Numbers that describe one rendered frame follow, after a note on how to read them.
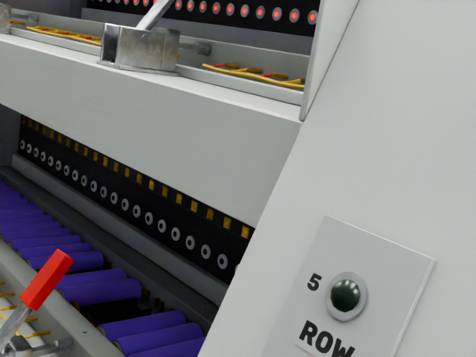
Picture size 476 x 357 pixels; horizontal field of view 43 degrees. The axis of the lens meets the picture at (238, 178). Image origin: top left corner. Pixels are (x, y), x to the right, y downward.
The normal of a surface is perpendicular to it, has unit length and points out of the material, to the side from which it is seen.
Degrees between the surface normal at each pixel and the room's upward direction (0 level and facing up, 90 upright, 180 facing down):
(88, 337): 20
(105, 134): 110
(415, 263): 90
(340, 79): 90
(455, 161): 90
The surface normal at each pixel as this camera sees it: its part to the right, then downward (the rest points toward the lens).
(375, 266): -0.65, -0.33
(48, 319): -0.75, 0.01
